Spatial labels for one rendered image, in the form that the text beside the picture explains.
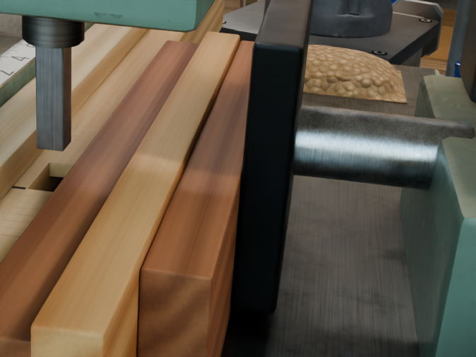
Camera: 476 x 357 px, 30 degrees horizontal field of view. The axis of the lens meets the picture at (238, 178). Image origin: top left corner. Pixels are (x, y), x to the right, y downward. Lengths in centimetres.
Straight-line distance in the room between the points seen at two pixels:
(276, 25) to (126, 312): 11
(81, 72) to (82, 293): 18
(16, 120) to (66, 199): 7
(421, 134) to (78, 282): 14
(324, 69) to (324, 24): 47
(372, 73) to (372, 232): 19
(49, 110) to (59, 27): 3
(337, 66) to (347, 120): 24
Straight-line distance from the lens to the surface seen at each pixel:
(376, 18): 103
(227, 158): 28
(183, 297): 22
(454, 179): 27
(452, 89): 36
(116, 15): 24
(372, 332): 30
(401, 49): 99
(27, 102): 34
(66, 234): 24
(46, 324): 19
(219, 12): 64
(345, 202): 39
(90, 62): 39
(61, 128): 29
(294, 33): 27
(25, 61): 36
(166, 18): 24
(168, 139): 29
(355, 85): 53
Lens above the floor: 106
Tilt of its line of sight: 23 degrees down
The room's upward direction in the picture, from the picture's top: 5 degrees clockwise
